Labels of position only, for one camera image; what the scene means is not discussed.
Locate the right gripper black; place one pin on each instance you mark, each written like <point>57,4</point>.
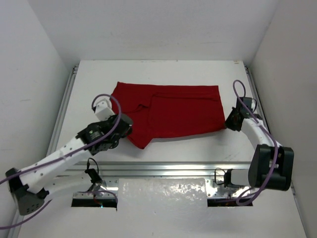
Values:
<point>229,124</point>

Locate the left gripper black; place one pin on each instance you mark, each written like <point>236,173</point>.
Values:
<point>125,123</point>

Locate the red t-shirt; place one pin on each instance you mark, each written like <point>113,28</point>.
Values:
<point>169,111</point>

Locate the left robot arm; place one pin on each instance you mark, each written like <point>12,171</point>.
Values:
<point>34,185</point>

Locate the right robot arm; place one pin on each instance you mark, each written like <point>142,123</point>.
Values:
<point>265,150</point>

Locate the white foam panel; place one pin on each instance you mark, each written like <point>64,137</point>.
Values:
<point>162,193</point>

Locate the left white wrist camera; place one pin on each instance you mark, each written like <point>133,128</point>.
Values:
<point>103,109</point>

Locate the right aluminium side rail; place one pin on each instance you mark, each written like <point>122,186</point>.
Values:
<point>255,93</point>

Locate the aluminium side rail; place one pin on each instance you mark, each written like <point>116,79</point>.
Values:
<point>62,111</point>
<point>255,93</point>

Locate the aluminium front rail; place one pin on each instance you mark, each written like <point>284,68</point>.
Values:
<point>164,169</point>

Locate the left aluminium side rail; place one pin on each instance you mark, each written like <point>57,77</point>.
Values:
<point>62,111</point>

